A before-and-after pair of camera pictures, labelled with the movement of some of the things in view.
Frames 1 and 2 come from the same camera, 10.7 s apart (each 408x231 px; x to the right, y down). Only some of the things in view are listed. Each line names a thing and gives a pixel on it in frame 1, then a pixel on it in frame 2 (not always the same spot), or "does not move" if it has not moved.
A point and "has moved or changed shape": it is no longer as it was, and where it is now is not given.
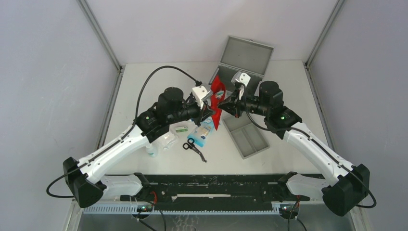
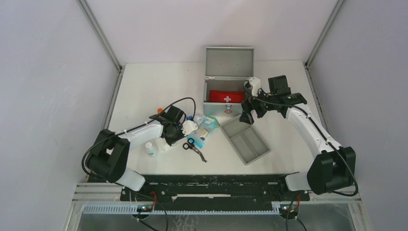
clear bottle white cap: [151, 150] does not move
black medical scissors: [190, 145] does not move
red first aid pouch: [218, 93] has moved or changed shape
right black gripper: [234, 105] -> [248, 105]
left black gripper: [201, 114] -> [171, 141]
